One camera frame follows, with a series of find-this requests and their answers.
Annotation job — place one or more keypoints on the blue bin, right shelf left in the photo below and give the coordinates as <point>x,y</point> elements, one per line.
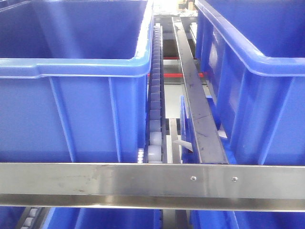
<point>73,80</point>

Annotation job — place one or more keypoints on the blue bin, shelf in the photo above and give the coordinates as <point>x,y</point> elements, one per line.
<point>253,55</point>
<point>73,80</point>

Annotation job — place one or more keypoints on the white roller conveyor track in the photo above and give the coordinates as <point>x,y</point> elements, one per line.
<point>155,119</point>

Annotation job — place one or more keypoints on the lower blue bin right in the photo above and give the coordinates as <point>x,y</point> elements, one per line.
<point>209,219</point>

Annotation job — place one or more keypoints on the lower blue bin left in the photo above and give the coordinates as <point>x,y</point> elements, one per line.
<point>102,218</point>

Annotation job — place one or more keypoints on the steel divider rail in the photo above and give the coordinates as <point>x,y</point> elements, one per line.
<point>206,141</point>

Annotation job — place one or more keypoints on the stainless right shelf frame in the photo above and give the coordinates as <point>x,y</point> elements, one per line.
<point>155,186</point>

